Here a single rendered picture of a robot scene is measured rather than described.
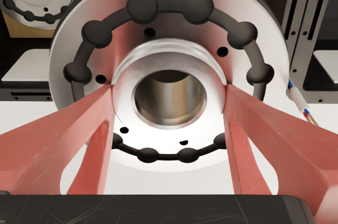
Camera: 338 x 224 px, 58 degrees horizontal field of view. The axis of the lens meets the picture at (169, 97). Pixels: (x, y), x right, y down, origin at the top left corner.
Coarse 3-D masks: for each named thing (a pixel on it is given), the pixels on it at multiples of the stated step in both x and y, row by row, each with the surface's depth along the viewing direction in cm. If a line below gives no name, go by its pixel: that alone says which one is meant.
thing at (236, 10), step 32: (96, 0) 11; (128, 0) 11; (160, 0) 11; (192, 0) 11; (224, 0) 11; (256, 0) 11; (64, 32) 11; (96, 32) 12; (128, 32) 11; (160, 32) 11; (192, 32) 11; (224, 32) 11; (256, 32) 12; (64, 64) 12; (96, 64) 12; (224, 64) 12; (256, 64) 13; (288, 64) 12; (64, 96) 13; (256, 96) 13; (128, 160) 15; (160, 160) 15; (192, 160) 16
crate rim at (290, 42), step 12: (288, 0) 22; (300, 0) 22; (288, 12) 22; (300, 12) 22; (288, 24) 24; (288, 36) 23; (288, 48) 24; (0, 96) 27; (12, 96) 27; (24, 96) 27; (36, 96) 27; (48, 96) 27
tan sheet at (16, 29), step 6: (6, 18) 34; (6, 24) 34; (12, 24) 34; (18, 24) 34; (12, 30) 34; (18, 30) 34; (24, 30) 34; (30, 30) 34; (36, 30) 34; (42, 30) 34; (48, 30) 34; (54, 30) 34; (12, 36) 35; (18, 36) 35; (24, 36) 35; (30, 36) 35; (36, 36) 35; (42, 36) 35; (48, 36) 35
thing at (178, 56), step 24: (144, 48) 12; (168, 48) 11; (192, 48) 12; (120, 72) 12; (144, 72) 12; (192, 72) 12; (216, 72) 12; (120, 96) 12; (216, 96) 12; (120, 120) 13; (144, 120) 13; (168, 120) 14; (192, 120) 13; (216, 120) 13
